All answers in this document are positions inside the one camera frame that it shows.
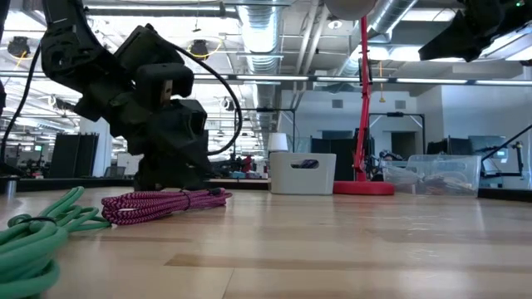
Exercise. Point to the black boom stand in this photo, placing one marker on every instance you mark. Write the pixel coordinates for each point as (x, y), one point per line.
(519, 158)

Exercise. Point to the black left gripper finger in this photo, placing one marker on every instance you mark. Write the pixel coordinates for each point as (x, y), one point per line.
(154, 174)
(191, 174)

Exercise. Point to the black cabinet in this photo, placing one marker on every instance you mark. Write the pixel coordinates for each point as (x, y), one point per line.
(332, 147)

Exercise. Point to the white column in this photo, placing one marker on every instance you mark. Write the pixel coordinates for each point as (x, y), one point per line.
(96, 149)

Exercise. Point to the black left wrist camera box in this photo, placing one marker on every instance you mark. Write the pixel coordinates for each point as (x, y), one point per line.
(164, 81)

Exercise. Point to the black ceiling camera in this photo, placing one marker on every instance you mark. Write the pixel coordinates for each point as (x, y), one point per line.
(199, 50)
(18, 46)

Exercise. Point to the silver ventilation duct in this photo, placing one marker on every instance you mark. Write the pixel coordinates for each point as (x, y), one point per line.
(259, 41)

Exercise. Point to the black aluminium table frame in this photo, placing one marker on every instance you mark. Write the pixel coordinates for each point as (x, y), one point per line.
(62, 182)

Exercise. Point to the black partition panel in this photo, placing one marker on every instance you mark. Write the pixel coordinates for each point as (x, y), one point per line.
(72, 153)

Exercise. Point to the white cabinet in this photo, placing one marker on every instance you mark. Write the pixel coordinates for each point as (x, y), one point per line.
(124, 164)

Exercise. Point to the red lamp stand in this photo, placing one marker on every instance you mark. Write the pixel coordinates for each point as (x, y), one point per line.
(364, 124)

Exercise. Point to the black metal stand frame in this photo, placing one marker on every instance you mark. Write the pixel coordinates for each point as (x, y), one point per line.
(264, 110)
(397, 114)

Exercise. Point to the white opaque plastic bin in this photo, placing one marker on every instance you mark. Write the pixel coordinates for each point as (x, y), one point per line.
(301, 182)

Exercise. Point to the clear plastic bin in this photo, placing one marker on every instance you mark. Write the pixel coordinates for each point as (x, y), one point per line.
(457, 164)

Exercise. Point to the grey monitor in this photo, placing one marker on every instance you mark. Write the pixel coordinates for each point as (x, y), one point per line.
(490, 145)

